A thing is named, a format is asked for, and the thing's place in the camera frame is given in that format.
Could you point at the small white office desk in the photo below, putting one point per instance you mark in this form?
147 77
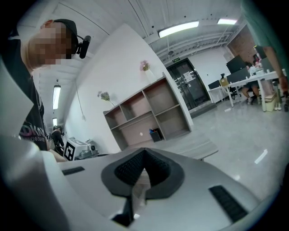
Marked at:
220 91

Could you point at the black pen holder box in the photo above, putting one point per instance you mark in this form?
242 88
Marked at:
156 135

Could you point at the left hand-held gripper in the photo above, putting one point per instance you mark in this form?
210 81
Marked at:
72 150

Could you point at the white paper notice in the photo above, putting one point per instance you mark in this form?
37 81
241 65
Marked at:
188 76

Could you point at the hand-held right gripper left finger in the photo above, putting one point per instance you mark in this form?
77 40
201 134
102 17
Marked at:
90 180

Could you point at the person in black shirt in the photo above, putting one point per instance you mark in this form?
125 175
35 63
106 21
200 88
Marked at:
22 101

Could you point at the small black vase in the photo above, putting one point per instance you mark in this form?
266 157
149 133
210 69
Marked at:
222 75

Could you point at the pink flower bunch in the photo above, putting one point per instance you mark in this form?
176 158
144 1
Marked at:
145 65

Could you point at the cream waste bin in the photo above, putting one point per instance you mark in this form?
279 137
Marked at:
269 102

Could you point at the black cap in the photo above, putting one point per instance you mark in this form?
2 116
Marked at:
67 29

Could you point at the white vase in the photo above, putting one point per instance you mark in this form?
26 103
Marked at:
150 76

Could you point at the brown cardboard box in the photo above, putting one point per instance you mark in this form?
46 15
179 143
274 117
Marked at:
223 82

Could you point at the black double door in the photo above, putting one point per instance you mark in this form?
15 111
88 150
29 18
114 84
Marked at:
189 85

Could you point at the black head camera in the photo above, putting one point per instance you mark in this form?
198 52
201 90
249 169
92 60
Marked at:
84 46

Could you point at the grey wooden shelf unit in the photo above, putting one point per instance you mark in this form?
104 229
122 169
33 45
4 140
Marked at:
135 126

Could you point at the long ceiling light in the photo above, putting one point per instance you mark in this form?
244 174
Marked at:
178 29
54 121
56 97
227 21

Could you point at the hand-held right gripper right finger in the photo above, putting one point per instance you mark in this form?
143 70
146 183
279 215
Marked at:
203 180

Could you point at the person's head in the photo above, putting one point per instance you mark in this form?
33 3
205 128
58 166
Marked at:
45 47

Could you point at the grey wooden desk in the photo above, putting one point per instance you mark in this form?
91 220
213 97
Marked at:
194 149

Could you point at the artificial flower stem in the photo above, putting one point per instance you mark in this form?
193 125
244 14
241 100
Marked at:
105 95

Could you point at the green exit sign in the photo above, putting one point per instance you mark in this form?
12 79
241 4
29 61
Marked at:
176 60

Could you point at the person's left forearm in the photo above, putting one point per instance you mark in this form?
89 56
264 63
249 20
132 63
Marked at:
57 158

